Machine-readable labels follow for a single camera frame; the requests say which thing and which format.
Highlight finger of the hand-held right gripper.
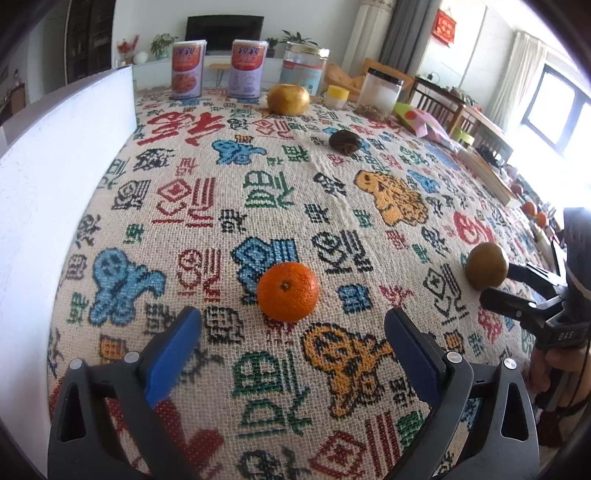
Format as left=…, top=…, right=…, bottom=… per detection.
left=505, top=262, right=563, bottom=289
left=479, top=287, right=568, bottom=332

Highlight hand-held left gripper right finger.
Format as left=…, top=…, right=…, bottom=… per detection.
left=384, top=307, right=541, bottom=480

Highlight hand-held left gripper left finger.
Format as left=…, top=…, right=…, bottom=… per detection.
left=47, top=305, right=204, bottom=480

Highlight brown kiwi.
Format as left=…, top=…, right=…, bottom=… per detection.
left=464, top=242, right=509, bottom=291

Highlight orange mandarin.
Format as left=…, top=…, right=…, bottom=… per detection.
left=257, top=261, right=320, bottom=323

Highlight person's right hand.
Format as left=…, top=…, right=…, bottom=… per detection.
left=527, top=344, right=591, bottom=398

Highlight wooden side table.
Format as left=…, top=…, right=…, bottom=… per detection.
left=416, top=76, right=515, bottom=162

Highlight dark framed window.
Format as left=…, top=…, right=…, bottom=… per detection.
left=522, top=65, right=591, bottom=162

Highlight white board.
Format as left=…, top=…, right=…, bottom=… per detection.
left=0, top=65, right=139, bottom=467

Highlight pink snack bag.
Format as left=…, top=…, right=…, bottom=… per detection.
left=392, top=102, right=462, bottom=149

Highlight printed woven tablecloth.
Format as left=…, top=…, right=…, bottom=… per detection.
left=46, top=85, right=568, bottom=480

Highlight white sheer window curtain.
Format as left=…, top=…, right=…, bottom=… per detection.
left=487, top=30, right=546, bottom=134

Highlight dark passion fruit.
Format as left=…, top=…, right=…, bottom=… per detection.
left=329, top=130, right=361, bottom=154

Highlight clear container with black lid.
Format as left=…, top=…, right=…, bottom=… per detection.
left=358, top=68, right=404, bottom=116

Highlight small yellow-lid jar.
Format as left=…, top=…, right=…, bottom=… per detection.
left=322, top=85, right=350, bottom=109

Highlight orange cushion chair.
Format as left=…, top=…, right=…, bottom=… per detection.
left=325, top=58, right=414, bottom=100

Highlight grey curtain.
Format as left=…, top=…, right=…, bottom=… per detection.
left=379, top=0, right=441, bottom=75

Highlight yellow pear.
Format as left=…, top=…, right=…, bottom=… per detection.
left=268, top=83, right=310, bottom=115

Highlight pink labelled can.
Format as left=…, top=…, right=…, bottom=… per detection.
left=171, top=41, right=207, bottom=99
left=229, top=39, right=269, bottom=99

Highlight glass jar with gold lid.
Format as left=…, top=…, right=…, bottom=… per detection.
left=280, top=41, right=330, bottom=96

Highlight leafy green potted plant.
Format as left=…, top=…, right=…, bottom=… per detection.
left=150, top=33, right=178, bottom=60

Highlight red flowers in vase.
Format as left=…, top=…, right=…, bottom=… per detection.
left=117, top=34, right=139, bottom=65

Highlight large green potted plant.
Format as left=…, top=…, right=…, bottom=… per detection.
left=281, top=30, right=319, bottom=47

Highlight black television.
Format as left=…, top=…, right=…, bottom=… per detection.
left=185, top=15, right=265, bottom=55

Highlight red wall hanging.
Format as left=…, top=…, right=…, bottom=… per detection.
left=435, top=9, right=458, bottom=45

